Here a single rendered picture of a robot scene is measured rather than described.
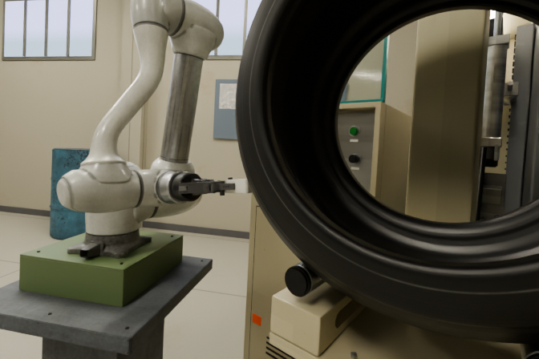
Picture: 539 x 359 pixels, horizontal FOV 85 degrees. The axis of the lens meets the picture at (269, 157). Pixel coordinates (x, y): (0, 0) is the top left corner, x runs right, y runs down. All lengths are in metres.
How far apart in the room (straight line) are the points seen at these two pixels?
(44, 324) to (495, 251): 0.97
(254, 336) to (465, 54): 1.29
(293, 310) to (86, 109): 4.34
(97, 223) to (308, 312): 0.72
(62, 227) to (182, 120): 2.96
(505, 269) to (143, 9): 0.97
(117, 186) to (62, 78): 4.21
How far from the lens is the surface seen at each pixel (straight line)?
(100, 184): 0.78
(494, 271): 0.35
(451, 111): 0.75
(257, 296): 1.42
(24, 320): 1.02
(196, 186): 0.69
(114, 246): 1.04
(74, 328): 0.93
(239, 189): 0.64
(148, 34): 0.98
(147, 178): 0.84
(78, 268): 1.02
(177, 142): 1.08
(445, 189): 0.75
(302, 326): 0.50
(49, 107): 5.05
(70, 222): 3.83
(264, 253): 1.32
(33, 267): 1.12
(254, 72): 0.44
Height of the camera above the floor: 1.10
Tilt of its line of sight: 2 degrees down
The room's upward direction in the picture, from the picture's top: 3 degrees clockwise
